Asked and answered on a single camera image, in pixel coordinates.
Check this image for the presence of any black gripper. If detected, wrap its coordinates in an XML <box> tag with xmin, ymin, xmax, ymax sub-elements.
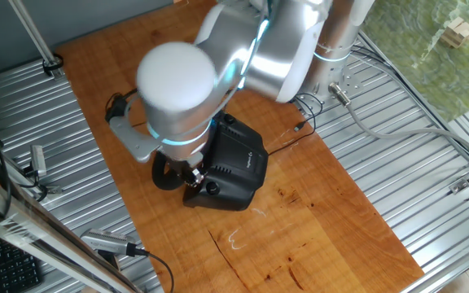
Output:
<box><xmin>164</xmin><ymin>153</ymin><xmax>207</xmax><ymax>189</ymax></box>

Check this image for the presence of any black racing steering wheel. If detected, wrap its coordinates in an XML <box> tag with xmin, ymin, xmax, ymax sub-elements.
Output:
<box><xmin>151</xmin><ymin>150</ymin><xmax>189</xmax><ymax>191</ymax></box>

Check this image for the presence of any black steering wheel base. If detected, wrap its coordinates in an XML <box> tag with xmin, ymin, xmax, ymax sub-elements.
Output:
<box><xmin>182</xmin><ymin>110</ymin><xmax>269</xmax><ymax>212</ymax></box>

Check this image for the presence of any silver robot mounting plate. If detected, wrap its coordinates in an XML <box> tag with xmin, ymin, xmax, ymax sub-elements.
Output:
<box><xmin>295</xmin><ymin>60</ymin><xmax>366</xmax><ymax>115</ymax></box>

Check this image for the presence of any black keyboard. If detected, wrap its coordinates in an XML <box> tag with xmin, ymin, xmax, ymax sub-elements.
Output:
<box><xmin>0</xmin><ymin>234</ymin><xmax>43</xmax><ymax>293</ymax></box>

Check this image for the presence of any silver stand pole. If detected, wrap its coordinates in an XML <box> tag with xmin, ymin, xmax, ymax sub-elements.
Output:
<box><xmin>8</xmin><ymin>0</ymin><xmax>64</xmax><ymax>79</ymax></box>

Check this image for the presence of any small wooden block pile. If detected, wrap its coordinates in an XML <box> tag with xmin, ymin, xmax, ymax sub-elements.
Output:
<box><xmin>440</xmin><ymin>15</ymin><xmax>469</xmax><ymax>49</ymax></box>

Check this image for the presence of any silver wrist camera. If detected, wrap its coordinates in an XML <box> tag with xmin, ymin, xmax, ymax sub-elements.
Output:
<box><xmin>109</xmin><ymin>116</ymin><xmax>166</xmax><ymax>164</ymax></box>

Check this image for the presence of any black ribbed camera cable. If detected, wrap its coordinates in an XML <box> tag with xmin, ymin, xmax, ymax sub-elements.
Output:
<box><xmin>134</xmin><ymin>247</ymin><xmax>175</xmax><ymax>293</ymax></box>

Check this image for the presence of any ribbed silver camera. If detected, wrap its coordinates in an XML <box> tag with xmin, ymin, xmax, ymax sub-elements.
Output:
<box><xmin>80</xmin><ymin>229</ymin><xmax>138</xmax><ymax>258</ymax></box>

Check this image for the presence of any black USB cable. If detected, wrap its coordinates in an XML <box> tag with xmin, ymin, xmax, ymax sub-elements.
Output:
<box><xmin>267</xmin><ymin>92</ymin><xmax>325</xmax><ymax>156</ymax></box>

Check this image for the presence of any small silver camera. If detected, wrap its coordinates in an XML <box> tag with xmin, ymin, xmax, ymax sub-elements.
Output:
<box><xmin>29</xmin><ymin>144</ymin><xmax>48</xmax><ymax>178</ymax></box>

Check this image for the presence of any grey robot power cable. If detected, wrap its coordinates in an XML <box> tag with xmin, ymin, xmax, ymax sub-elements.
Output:
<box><xmin>327</xmin><ymin>82</ymin><xmax>469</xmax><ymax>166</ymax></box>

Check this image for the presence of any taped aluminium frame beam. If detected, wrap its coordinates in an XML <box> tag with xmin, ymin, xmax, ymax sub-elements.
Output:
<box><xmin>0</xmin><ymin>166</ymin><xmax>142</xmax><ymax>293</ymax></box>

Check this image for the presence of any metal corner bracket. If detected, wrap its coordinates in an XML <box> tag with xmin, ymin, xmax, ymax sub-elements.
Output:
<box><xmin>449</xmin><ymin>177</ymin><xmax>469</xmax><ymax>195</ymax></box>

